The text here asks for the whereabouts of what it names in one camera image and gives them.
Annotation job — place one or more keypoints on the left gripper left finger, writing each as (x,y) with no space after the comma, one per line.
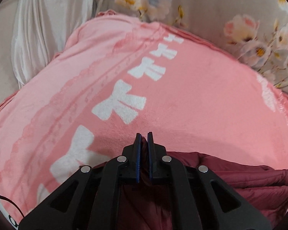
(71,205)

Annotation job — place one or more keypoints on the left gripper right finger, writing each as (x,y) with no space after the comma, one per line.
(197,197)

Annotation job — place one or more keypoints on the maroon quilted puffer jacket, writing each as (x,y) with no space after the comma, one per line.
(142,205)

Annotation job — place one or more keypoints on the pink bow-print blanket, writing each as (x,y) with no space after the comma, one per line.
(117,77)

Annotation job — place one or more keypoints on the grey floral blanket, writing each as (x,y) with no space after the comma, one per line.
(255,32)

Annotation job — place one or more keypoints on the white satin curtain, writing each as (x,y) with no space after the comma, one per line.
(41,29)

